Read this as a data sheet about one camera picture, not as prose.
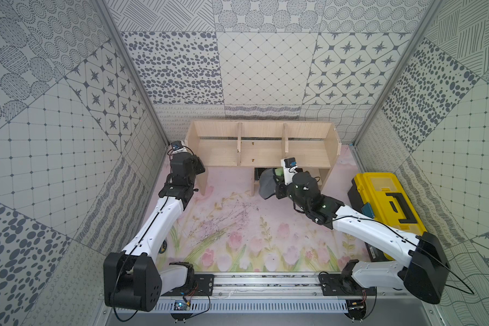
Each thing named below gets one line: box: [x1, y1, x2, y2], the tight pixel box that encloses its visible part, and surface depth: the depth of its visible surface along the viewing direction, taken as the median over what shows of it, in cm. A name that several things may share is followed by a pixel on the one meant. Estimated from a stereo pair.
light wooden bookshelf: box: [185, 120, 342, 197], surface depth 84 cm
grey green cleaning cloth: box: [258, 167, 285, 200], surface depth 80 cm
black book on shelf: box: [254, 167, 274, 176], surface depth 83 cm
